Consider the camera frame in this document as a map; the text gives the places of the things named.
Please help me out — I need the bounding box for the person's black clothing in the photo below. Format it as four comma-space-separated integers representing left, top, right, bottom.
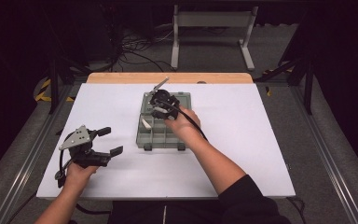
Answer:
106, 174, 293, 224

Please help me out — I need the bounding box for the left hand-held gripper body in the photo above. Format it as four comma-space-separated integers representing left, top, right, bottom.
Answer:
59, 125, 113, 169

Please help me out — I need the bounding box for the aluminium rail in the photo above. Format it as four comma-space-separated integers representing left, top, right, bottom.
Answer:
0, 84, 76, 224
290, 85, 358, 224

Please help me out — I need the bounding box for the right hand-held gripper cable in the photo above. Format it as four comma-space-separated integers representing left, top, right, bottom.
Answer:
158, 98, 209, 142

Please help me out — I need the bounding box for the white board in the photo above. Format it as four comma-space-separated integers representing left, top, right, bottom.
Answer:
35, 82, 296, 200

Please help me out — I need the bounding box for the person's left hand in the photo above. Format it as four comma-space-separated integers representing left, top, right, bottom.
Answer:
64, 161, 101, 191

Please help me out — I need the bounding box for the black metal stand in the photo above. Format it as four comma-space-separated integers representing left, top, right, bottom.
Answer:
47, 54, 92, 115
255, 12, 316, 116

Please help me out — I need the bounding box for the yellow black floor tape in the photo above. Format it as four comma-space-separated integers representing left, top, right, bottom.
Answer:
261, 65, 294, 97
34, 77, 76, 103

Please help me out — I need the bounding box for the bundle of black floor cables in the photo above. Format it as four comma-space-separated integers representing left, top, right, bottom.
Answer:
111, 26, 176, 73

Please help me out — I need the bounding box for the small white stick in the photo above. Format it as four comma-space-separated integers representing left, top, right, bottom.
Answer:
140, 118, 153, 131

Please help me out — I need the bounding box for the person's right hand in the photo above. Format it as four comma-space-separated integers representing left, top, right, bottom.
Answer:
163, 105, 202, 143

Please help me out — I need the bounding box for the wooden table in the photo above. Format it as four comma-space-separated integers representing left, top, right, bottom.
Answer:
86, 72, 255, 85

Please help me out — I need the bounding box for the grey metal stand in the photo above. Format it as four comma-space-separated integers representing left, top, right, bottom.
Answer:
170, 4, 259, 72

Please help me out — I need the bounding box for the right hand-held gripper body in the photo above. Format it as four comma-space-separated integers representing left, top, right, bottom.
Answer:
145, 77, 181, 121

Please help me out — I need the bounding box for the grey transparent compartment box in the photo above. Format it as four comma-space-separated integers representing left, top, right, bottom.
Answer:
135, 91, 194, 152

